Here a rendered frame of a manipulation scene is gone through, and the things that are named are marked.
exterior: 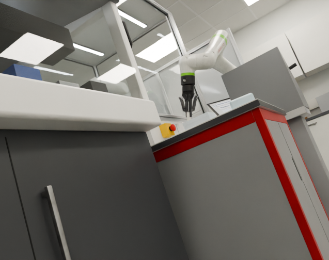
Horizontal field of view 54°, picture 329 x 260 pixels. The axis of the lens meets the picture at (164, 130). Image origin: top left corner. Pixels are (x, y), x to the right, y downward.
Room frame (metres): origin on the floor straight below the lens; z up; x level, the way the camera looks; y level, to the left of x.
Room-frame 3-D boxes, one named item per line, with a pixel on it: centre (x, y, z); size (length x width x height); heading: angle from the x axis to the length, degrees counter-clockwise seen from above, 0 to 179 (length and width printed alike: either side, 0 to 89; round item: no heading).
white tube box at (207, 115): (1.37, -0.16, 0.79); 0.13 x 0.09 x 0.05; 63
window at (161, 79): (2.08, -0.14, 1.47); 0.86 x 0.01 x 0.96; 153
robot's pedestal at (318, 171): (1.96, -0.72, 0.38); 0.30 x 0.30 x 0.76; 62
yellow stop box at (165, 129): (1.73, -0.02, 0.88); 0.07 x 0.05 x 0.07; 153
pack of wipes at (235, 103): (1.27, -0.34, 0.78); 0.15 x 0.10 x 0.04; 166
